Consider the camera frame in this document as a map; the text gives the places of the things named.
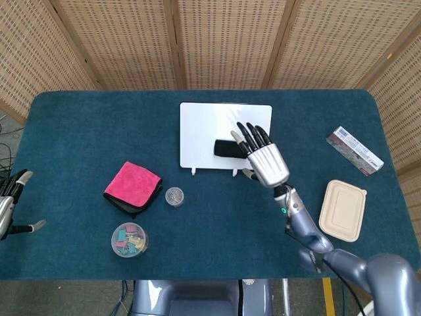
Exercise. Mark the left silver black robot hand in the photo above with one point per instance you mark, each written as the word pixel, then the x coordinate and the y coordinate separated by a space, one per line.
pixel 8 194

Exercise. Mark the white printed cardboard box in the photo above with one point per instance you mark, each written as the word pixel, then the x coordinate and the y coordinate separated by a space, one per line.
pixel 355 154

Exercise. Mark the clear tub of binder clips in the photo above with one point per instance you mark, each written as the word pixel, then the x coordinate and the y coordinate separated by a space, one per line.
pixel 129 239

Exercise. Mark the white board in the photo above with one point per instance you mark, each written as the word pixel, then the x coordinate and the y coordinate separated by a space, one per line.
pixel 210 131

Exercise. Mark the black eraser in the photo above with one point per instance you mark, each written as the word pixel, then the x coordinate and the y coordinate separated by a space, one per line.
pixel 227 148

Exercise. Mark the clear round plastic container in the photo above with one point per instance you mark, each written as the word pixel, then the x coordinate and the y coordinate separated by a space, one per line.
pixel 174 197

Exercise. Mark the woven bamboo folding screen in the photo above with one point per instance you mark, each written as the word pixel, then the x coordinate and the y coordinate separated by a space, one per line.
pixel 210 42

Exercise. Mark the blue-grey robot torso base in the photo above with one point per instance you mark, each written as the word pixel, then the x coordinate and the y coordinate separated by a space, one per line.
pixel 200 298

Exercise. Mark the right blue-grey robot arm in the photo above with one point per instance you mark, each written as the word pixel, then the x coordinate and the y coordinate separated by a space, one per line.
pixel 329 243

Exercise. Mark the beige lidded food container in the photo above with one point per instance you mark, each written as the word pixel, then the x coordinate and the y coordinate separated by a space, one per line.
pixel 342 210

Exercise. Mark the blue table mat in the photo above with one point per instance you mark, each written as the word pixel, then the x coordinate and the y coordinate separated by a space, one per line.
pixel 98 131

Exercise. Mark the yellow floor tape strip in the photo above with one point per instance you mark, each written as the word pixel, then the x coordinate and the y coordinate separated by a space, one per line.
pixel 329 297

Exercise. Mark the pink folded microfibre cloth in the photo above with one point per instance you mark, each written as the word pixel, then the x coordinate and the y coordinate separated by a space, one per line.
pixel 131 187

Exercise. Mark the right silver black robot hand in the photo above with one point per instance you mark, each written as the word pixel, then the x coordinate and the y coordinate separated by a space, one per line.
pixel 268 161

